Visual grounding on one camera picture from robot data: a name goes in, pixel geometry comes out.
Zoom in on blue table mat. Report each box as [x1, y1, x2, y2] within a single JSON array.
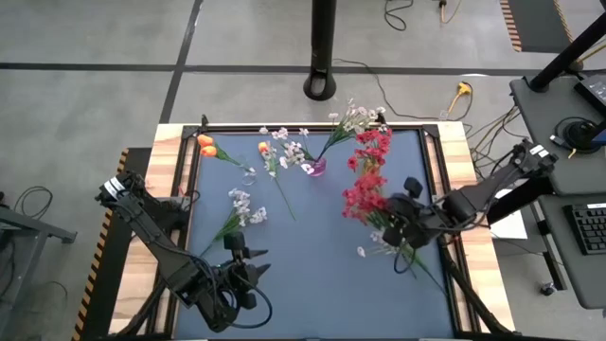
[[172, 130, 455, 340]]

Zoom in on orange floor cable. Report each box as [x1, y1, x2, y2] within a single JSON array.
[[437, 0, 463, 25]]

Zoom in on clear glass vase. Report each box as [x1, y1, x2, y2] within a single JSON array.
[[239, 163, 259, 187]]

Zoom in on striped-edge black floor mat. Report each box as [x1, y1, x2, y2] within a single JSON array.
[[70, 147, 153, 341], [499, 0, 577, 53]]

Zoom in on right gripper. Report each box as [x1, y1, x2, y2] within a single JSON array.
[[378, 177, 444, 250]]

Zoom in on grey metal cart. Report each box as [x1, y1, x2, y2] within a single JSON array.
[[0, 191, 79, 341]]

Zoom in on black laptop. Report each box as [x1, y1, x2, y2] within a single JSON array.
[[573, 73, 606, 119]]

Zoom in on white paper sheet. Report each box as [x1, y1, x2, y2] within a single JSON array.
[[476, 187, 529, 241]]

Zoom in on black diagonal pole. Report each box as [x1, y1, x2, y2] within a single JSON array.
[[527, 9, 606, 94]]

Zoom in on pink glass vase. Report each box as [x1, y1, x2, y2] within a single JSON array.
[[302, 156, 328, 178]]

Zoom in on yellow power plug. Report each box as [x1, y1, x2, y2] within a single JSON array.
[[447, 81, 473, 115]]

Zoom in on grey desk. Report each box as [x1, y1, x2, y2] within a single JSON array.
[[508, 70, 606, 312]]

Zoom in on floor cable bundle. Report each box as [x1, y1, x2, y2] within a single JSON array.
[[466, 103, 531, 190]]

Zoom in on black floor cable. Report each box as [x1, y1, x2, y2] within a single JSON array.
[[11, 186, 54, 222], [383, 0, 416, 32], [330, 57, 468, 122]]

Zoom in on black aluminium table frame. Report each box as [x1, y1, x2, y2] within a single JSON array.
[[108, 113, 517, 340]]

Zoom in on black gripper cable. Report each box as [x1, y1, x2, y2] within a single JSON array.
[[393, 248, 419, 276], [222, 272, 275, 331]]

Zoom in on black round stand base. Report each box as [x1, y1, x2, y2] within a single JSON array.
[[553, 117, 606, 155]]

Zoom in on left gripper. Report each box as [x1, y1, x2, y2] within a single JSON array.
[[215, 231, 273, 312]]

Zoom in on black diagonal support bar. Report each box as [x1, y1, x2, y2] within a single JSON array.
[[485, 169, 556, 226]]

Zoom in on black keyboard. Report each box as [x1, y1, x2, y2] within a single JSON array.
[[562, 202, 606, 257]]

